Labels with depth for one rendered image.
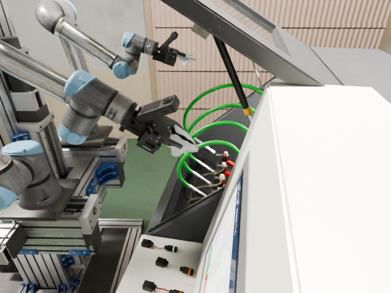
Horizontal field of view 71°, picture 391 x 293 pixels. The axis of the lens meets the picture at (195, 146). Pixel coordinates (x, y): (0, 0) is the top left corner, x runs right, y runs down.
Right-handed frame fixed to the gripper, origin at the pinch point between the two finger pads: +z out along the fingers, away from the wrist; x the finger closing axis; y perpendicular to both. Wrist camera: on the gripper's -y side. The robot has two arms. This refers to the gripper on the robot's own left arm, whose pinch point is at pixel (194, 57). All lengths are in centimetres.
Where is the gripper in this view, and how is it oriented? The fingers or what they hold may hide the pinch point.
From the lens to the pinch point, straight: 144.0
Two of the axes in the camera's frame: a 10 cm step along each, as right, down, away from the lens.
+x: 0.3, 3.6, -9.3
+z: 9.5, 2.8, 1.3
